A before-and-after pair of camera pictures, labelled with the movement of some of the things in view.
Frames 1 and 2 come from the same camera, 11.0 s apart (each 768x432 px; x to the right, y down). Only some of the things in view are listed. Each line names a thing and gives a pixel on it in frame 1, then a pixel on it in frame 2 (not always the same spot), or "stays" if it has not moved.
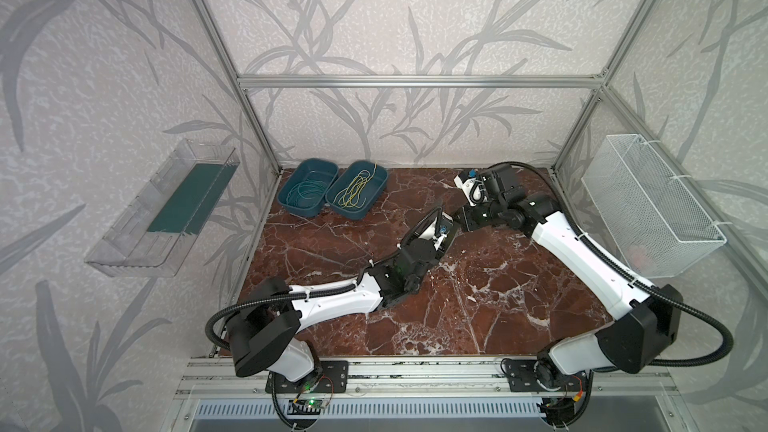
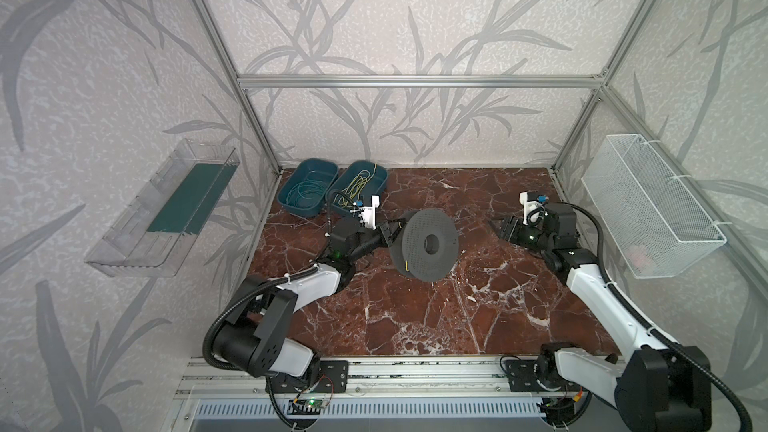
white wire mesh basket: x=655 y=228 stays
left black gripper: x=420 y=245 -> x=384 y=234
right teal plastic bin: x=357 y=189 stays
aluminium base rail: x=429 y=378 stays
